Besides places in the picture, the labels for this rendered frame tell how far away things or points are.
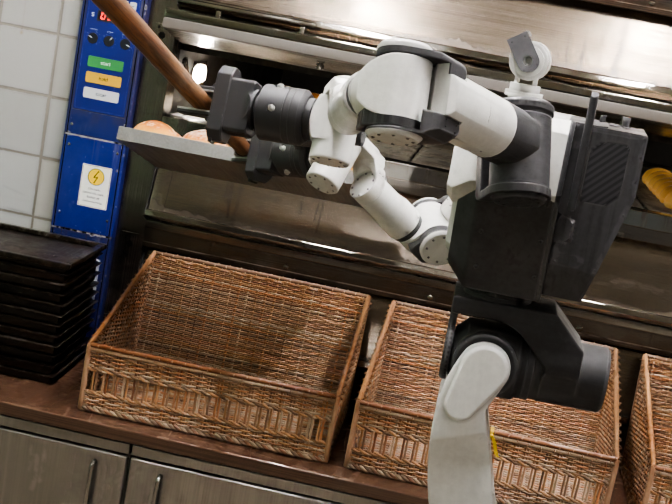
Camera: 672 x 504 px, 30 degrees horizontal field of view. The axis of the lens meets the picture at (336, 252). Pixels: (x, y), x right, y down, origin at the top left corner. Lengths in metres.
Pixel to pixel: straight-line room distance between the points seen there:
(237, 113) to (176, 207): 1.17
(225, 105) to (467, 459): 0.73
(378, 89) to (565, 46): 1.36
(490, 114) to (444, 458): 0.69
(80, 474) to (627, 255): 1.36
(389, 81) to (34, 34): 1.66
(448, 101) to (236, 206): 1.46
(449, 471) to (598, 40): 1.21
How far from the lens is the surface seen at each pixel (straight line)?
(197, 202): 3.10
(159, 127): 2.57
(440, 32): 2.98
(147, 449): 2.69
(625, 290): 3.05
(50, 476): 2.78
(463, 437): 2.15
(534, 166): 1.86
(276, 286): 3.06
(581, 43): 3.00
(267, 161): 2.36
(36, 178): 3.23
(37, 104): 3.21
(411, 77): 1.67
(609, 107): 2.86
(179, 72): 1.79
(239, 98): 1.97
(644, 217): 3.04
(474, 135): 1.74
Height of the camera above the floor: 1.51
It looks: 11 degrees down
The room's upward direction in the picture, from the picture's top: 11 degrees clockwise
